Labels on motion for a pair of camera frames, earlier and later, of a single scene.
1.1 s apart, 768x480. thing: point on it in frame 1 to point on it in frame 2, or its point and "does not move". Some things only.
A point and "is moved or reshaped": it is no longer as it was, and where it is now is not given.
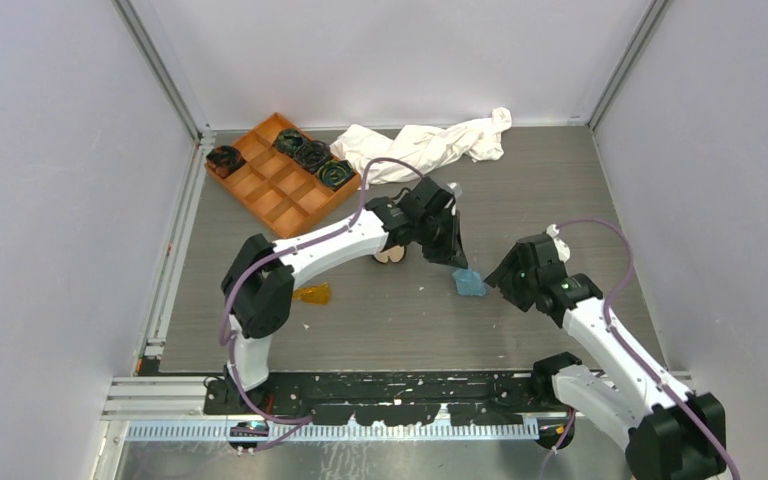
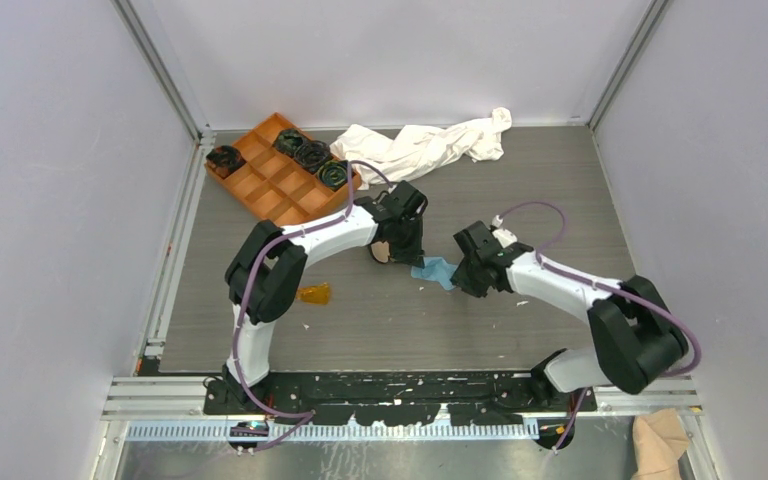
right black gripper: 503,277 to 461,278
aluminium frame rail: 148,396 does not move
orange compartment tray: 276,187 does not move
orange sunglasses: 318,293 does not move
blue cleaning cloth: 469,282 is moved or reshaped
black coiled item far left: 224,160 does not move
